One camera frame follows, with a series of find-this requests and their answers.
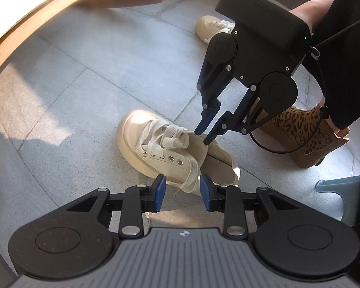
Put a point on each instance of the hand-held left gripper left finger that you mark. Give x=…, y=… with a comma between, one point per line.
x=158, y=193

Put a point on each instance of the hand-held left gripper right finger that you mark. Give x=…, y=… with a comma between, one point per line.
x=206, y=193

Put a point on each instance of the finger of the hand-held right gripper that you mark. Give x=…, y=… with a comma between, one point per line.
x=217, y=130
x=208, y=117

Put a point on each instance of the cream shoelace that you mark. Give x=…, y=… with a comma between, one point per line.
x=223, y=25
x=156, y=139

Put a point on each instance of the cream canvas shoe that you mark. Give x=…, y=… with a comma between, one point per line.
x=205, y=27
x=129, y=132

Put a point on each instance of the person's right forearm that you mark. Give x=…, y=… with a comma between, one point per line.
x=318, y=4

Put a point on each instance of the person's right leg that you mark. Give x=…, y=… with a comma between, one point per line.
x=348, y=81

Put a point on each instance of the leopard print ankle boot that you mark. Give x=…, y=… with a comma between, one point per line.
x=306, y=138

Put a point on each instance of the light blue stool leg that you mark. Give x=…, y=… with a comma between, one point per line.
x=345, y=198

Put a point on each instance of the curved wooden furniture frame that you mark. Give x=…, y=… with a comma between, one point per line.
x=33, y=25

